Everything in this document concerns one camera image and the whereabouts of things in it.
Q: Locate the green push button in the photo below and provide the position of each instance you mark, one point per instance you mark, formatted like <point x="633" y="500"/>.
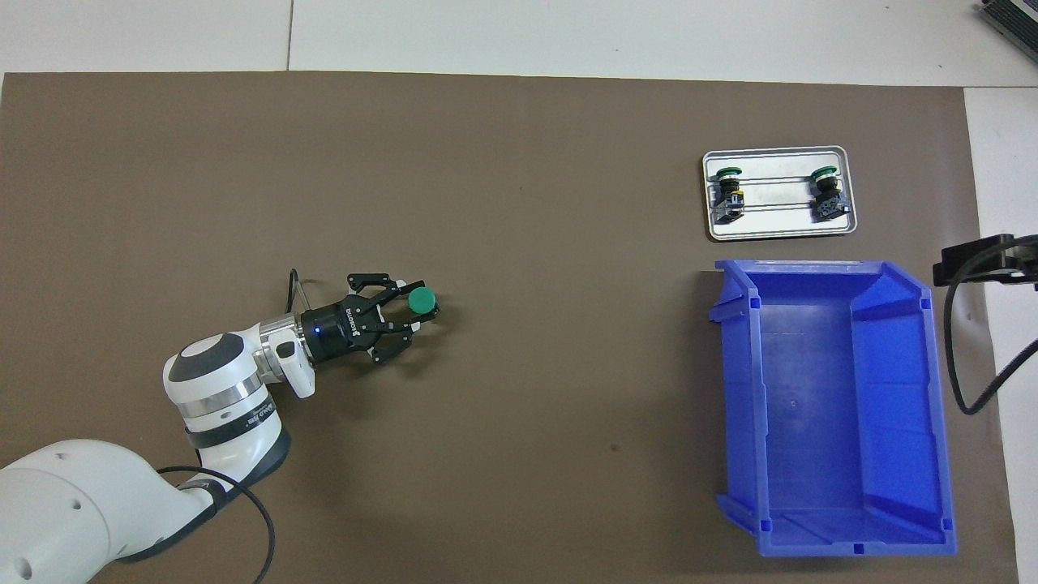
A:
<point x="421" y="301"/>
<point x="729" y="195"/>
<point x="828" y="195"/>

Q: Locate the silver metal tray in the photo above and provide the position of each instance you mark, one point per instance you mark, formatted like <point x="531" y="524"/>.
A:
<point x="778" y="223"/>

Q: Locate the blue plastic bin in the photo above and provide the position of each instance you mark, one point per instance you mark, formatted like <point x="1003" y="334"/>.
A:
<point x="803" y="405"/>

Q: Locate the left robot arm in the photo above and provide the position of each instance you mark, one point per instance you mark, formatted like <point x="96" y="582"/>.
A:
<point x="89" y="503"/>

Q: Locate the grey ribbed device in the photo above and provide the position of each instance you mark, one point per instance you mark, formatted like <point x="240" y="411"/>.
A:
<point x="1014" y="18"/>

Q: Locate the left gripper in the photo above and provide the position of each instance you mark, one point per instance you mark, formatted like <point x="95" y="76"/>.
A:
<point x="334" y="331"/>

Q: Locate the black stand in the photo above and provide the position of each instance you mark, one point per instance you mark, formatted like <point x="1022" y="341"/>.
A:
<point x="1005" y="261"/>

